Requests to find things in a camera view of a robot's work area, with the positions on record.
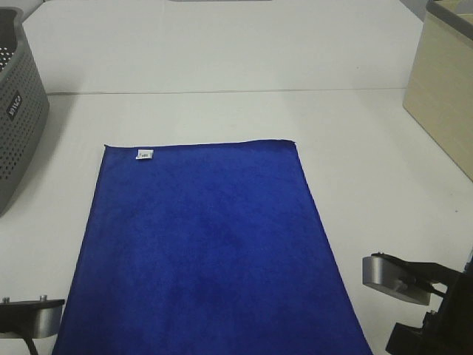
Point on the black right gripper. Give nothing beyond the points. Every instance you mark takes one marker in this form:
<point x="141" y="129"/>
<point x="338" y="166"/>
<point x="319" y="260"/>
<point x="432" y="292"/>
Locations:
<point x="447" y="331"/>

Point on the blue microfibre towel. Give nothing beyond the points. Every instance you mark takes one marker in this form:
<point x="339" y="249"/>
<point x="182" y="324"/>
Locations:
<point x="207" y="249"/>

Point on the beige storage box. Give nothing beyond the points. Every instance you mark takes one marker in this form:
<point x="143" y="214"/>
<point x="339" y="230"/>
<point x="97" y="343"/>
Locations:
<point x="439" y="91"/>

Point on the grey perforated plastic basket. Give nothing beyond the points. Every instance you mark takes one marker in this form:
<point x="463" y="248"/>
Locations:
<point x="24" y="103"/>

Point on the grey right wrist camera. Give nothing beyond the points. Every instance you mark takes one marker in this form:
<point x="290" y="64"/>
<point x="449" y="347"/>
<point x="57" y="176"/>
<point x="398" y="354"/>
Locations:
<point x="406" y="281"/>

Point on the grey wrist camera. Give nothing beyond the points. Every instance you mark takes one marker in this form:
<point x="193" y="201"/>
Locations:
<point x="406" y="281"/>
<point x="34" y="318"/>

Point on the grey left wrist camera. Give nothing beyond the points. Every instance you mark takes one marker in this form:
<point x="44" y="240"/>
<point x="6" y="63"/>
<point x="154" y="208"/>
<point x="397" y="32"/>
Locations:
<point x="34" y="318"/>

